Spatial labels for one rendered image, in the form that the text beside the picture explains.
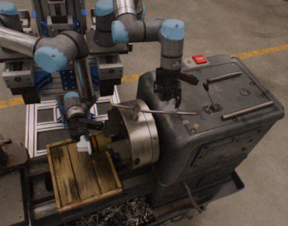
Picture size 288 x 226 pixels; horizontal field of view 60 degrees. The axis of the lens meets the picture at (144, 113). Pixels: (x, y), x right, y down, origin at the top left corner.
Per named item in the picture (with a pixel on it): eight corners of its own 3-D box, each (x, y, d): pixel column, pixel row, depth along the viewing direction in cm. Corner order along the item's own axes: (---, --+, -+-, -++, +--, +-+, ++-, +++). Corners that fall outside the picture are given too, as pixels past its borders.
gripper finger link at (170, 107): (160, 117, 100) (161, 97, 95) (174, 114, 102) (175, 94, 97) (164, 121, 98) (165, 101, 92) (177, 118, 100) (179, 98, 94)
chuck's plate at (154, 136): (131, 119, 142) (138, 85, 115) (152, 171, 127) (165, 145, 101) (125, 121, 141) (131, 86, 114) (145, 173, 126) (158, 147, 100)
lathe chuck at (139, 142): (125, 121, 141) (131, 86, 114) (145, 173, 126) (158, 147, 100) (110, 125, 138) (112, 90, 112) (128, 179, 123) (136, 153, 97)
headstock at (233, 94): (212, 96, 172) (234, 49, 142) (255, 155, 145) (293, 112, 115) (130, 116, 153) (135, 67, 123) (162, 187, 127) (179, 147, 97)
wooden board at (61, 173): (102, 134, 143) (102, 130, 140) (122, 193, 123) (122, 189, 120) (46, 149, 133) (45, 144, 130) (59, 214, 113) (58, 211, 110)
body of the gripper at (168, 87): (152, 93, 97) (153, 64, 90) (172, 89, 100) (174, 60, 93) (161, 103, 91) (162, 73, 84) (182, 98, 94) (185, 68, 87)
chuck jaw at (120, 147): (129, 136, 115) (139, 156, 107) (129, 143, 118) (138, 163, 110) (106, 142, 111) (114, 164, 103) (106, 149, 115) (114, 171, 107)
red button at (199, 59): (201, 57, 135) (201, 53, 134) (206, 64, 132) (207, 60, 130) (191, 58, 134) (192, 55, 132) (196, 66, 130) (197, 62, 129)
